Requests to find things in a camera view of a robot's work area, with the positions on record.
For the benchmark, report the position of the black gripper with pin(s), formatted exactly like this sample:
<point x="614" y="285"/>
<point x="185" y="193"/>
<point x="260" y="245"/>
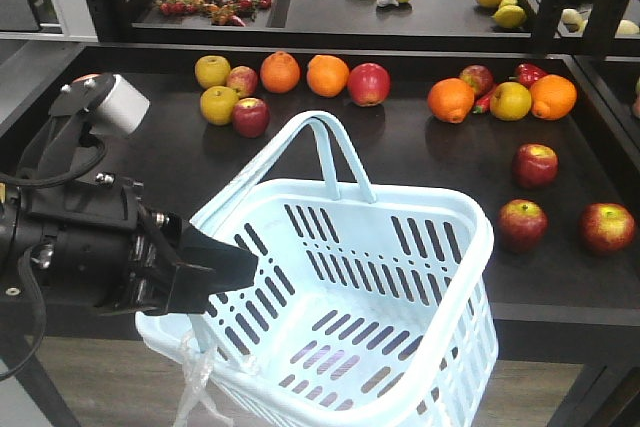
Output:
<point x="98" y="245"/>

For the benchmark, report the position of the light blue plastic basket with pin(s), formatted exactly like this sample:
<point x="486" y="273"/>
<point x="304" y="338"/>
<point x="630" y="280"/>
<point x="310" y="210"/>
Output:
<point x="368" y="306"/>

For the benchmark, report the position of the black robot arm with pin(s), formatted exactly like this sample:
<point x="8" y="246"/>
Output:
<point x="7" y="242"/>

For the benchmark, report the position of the crumpled plastic tie strip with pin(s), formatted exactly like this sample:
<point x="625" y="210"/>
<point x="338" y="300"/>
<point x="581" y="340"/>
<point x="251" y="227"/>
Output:
<point x="197" y="370"/>

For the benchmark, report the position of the dark red apple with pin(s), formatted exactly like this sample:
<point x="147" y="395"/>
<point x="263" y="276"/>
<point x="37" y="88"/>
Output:
<point x="250" y="117"/>

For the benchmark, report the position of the yellow apple lower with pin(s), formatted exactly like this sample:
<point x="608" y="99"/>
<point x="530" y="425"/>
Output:
<point x="217" y="103"/>

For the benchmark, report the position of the pink red apple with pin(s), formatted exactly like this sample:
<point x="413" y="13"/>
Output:
<point x="243" y="80"/>

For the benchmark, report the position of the yellow apple upper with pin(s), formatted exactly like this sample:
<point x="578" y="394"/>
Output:
<point x="211" y="71"/>

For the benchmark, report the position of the orange with knob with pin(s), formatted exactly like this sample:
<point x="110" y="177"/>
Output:
<point x="280" y="72"/>

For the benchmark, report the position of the round orange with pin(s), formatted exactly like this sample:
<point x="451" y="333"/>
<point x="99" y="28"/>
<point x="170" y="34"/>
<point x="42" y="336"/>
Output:
<point x="327" y="75"/>

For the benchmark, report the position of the red apple at stand corner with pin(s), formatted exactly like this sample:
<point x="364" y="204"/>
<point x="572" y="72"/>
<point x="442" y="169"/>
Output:
<point x="369" y="84"/>

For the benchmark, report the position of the orange left of lemon-apple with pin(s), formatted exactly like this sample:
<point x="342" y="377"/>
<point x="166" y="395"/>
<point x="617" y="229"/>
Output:
<point x="451" y="100"/>

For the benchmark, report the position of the red chili pepper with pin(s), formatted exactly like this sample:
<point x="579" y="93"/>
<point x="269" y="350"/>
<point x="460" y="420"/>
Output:
<point x="482" y="104"/>

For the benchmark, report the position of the red yellow apple front-left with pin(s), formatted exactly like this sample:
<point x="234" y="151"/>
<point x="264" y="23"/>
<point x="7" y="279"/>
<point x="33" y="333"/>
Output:
<point x="521" y="224"/>

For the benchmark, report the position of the red apple behind oranges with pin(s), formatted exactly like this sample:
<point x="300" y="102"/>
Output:
<point x="479" y="78"/>

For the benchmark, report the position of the red apple middle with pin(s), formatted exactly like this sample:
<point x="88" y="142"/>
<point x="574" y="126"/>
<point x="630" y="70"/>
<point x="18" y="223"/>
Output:
<point x="534" y="166"/>

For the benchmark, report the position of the yellow round apple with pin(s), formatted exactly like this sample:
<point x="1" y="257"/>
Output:
<point x="510" y="101"/>

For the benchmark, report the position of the red bell pepper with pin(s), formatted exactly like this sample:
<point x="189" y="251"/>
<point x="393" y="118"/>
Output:
<point x="527" y="74"/>

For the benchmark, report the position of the orange right of yellow apple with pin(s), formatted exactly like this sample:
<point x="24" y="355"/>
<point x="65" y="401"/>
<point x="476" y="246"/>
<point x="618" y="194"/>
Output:
<point x="553" y="97"/>

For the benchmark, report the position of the red yellow apple front-right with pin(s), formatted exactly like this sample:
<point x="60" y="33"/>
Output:
<point x="606" y="228"/>

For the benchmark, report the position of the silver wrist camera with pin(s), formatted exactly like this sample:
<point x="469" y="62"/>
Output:
<point x="107" y="103"/>

